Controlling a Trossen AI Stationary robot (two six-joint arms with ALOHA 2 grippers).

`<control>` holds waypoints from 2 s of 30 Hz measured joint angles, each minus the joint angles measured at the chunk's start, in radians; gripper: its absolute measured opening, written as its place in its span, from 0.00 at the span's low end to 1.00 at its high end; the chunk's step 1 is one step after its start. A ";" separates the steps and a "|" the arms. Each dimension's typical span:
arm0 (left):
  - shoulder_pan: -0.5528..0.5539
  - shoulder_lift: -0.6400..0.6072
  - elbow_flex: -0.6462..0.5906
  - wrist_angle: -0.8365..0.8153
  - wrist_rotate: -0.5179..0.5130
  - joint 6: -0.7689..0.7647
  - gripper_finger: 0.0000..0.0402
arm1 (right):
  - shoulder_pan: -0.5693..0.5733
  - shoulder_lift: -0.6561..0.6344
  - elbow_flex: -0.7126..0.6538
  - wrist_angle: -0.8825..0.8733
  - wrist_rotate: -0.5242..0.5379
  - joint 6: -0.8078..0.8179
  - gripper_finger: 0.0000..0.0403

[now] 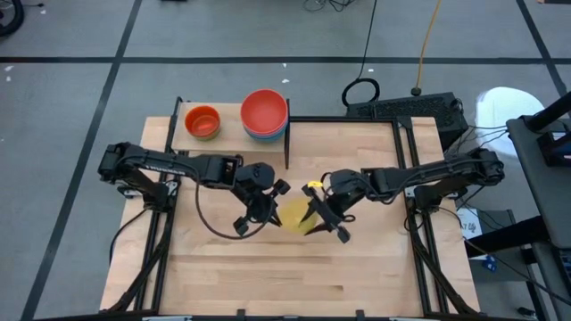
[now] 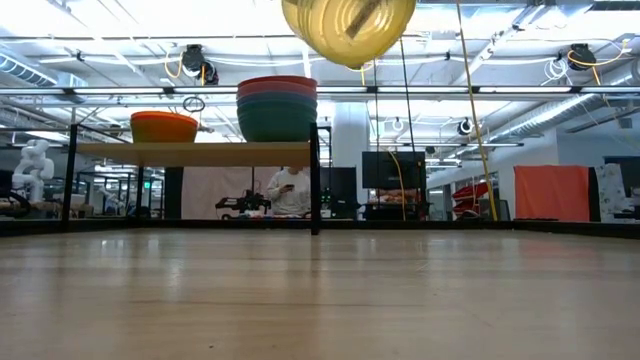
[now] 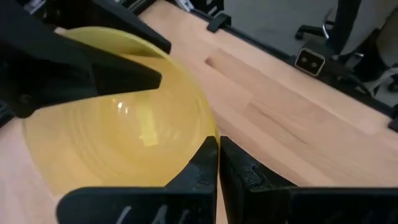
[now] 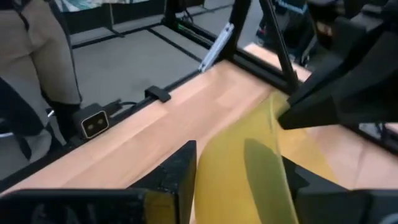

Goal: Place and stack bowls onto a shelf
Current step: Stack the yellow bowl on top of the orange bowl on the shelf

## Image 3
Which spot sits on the black aluminium frame rail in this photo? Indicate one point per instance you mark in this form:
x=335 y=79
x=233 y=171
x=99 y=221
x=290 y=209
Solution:
x=208 y=4

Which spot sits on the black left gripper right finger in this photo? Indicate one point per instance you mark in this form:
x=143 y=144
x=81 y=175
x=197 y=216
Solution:
x=264 y=205

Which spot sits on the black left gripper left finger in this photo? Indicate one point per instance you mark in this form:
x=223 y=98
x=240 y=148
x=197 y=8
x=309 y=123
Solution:
x=171 y=205

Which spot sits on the black aluminium crossbar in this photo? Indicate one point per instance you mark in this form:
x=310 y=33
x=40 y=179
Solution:
x=264 y=43

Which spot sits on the gray and black office chair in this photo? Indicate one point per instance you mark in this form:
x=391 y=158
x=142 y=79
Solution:
x=367 y=25

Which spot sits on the small translucent yellow bowl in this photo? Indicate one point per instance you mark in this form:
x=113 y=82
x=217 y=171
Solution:
x=109 y=140

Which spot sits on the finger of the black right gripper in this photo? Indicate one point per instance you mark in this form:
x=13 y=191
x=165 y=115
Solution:
x=77 y=77
x=124 y=21

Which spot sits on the silver frame bracket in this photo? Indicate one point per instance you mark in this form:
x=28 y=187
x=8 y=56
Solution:
x=185 y=4

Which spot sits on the small black table clip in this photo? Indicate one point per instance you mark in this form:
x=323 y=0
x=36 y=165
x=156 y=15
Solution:
x=219 y=22
x=393 y=122

